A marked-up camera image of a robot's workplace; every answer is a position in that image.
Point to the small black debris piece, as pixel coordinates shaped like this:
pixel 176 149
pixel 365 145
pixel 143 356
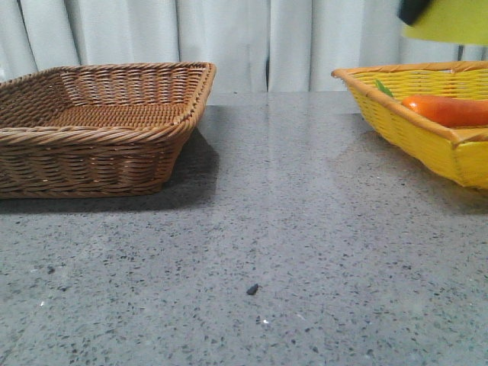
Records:
pixel 253 289

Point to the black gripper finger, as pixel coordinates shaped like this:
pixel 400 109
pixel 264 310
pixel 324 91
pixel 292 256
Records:
pixel 410 11

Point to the yellow tape roll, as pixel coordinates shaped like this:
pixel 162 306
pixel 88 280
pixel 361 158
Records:
pixel 460 22

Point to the orange toy carrot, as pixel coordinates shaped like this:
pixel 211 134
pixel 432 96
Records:
pixel 433 109

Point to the yellow wicker basket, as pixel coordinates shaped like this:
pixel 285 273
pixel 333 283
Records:
pixel 458 154

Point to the brown wicker basket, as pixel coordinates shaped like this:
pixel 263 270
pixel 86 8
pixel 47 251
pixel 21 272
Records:
pixel 99 131

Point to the white curtain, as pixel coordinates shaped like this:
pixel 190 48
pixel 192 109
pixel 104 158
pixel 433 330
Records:
pixel 257 46

